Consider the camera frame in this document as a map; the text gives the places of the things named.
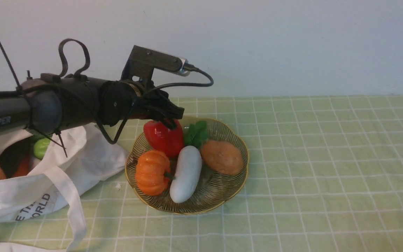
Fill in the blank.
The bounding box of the white toy radish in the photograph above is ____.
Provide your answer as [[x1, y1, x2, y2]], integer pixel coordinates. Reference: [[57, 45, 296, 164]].
[[169, 121, 207, 204]]

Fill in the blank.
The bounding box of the dark purple toy eggplant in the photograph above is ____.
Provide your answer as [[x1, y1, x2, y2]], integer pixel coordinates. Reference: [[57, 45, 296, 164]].
[[0, 138, 31, 179]]

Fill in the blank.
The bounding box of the gold wire basket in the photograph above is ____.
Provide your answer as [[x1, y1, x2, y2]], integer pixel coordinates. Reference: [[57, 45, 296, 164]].
[[125, 116, 249, 215]]

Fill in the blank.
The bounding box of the black camera cable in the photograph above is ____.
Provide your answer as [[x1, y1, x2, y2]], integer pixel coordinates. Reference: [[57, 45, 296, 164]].
[[96, 65, 214, 145]]

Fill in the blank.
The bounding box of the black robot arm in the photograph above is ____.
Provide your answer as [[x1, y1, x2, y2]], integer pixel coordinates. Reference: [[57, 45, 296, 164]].
[[0, 77, 184, 135]]

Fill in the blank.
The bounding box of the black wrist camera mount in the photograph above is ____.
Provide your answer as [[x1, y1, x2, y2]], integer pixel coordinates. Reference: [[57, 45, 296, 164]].
[[120, 45, 189, 90]]

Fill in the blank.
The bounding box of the white cloth tote bag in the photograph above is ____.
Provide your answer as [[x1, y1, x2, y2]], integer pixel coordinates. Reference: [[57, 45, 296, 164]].
[[0, 124, 127, 252]]

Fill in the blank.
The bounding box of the green checked tablecloth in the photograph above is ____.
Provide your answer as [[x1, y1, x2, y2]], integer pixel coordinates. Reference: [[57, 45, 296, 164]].
[[0, 94, 403, 252]]

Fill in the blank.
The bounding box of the green toy vegetable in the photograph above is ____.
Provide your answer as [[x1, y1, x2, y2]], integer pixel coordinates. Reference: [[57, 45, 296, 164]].
[[33, 138, 51, 160]]

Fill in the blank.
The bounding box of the red toy bell pepper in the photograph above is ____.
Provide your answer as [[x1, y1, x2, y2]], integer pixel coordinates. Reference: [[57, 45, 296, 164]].
[[143, 119, 184, 158]]

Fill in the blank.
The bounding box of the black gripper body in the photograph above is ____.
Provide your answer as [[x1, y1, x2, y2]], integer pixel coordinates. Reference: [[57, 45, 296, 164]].
[[99, 81, 184, 126]]

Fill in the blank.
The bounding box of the brown toy potato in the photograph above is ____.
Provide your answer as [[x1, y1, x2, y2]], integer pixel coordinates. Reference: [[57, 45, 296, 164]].
[[200, 140, 243, 175]]

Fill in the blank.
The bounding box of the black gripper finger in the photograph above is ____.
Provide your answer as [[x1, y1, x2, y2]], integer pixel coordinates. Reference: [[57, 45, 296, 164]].
[[160, 118, 178, 131]]

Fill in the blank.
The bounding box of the orange toy pumpkin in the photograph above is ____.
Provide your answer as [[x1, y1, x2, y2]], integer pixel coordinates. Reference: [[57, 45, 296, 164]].
[[135, 150, 174, 196]]

